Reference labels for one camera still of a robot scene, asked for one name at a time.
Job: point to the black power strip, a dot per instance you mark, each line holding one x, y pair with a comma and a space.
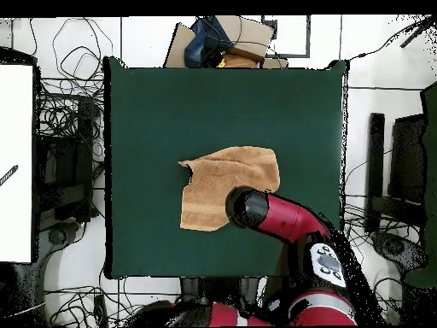
100, 307

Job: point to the large cardboard box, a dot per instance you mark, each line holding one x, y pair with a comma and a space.
245, 34

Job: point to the flat cardboard sheet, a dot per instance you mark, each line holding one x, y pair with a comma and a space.
179, 48

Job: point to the dark stand foot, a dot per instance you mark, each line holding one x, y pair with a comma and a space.
392, 247
58, 235

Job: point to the orange brown cloth item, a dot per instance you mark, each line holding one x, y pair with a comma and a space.
239, 61

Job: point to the black equipment rack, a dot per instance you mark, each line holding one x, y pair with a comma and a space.
68, 164

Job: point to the black upright bar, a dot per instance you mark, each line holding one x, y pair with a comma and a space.
375, 164

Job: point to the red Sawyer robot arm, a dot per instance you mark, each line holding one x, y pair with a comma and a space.
286, 218

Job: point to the striped black rod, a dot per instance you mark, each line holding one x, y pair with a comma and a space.
8, 176

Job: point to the black panel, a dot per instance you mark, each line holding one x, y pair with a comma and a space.
408, 157

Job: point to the dark green table cloth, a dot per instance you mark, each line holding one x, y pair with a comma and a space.
153, 112

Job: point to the white board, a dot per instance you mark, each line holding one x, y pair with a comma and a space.
17, 136

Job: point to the blue bag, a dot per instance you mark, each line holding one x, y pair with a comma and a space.
201, 48

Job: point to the orange terry towel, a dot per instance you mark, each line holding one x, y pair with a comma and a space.
222, 177

